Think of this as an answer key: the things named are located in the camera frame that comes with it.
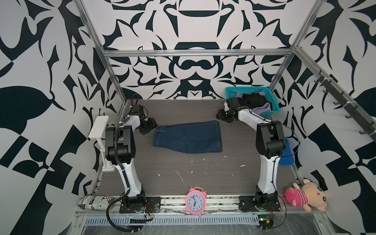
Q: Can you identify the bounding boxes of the pink plush pig toy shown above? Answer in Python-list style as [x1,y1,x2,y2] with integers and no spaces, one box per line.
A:
[285,179,328,212]

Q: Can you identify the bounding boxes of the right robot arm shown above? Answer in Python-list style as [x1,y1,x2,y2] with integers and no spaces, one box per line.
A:
[216,98,287,212]

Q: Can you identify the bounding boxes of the small green circuit board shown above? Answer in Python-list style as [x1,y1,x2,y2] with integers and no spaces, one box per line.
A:
[258,214,274,231]

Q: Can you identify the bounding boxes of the black coat hook rail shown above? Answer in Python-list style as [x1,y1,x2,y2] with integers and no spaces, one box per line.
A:
[315,70,376,142]

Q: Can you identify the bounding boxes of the white slotted cable duct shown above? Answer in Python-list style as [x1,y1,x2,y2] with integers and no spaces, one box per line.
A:
[84,214,259,226]

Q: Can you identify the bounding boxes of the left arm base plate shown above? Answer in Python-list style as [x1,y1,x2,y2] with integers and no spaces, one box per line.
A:
[119,197,162,213]

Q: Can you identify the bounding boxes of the lavender garment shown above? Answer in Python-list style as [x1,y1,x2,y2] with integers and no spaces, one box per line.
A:
[235,93,272,115]

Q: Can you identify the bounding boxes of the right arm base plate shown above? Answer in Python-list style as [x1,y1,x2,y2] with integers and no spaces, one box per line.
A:
[239,194,281,212]

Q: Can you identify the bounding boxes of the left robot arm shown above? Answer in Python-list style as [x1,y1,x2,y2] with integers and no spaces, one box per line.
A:
[105,104,157,213]

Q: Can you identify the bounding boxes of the bright blue cloth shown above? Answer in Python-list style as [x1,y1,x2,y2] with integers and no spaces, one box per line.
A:
[279,138,295,165]

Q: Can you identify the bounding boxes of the rolled newspaper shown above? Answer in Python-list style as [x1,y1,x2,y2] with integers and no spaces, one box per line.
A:
[78,195,114,211]

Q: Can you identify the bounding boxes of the white box on stand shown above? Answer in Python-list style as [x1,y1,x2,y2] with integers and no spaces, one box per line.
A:
[88,116,116,172]

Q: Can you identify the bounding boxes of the black garment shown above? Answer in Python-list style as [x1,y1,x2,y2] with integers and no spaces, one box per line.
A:
[240,93,272,109]

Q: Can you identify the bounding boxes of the dark blue denim skirt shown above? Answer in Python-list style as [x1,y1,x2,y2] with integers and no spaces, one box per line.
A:
[152,120,223,154]

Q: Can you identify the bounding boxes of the pink alarm clock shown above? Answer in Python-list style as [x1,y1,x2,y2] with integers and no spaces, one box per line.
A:
[185,187,207,217]

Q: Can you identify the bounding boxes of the teal plastic basket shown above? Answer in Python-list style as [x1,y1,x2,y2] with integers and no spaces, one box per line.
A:
[225,87,280,118]

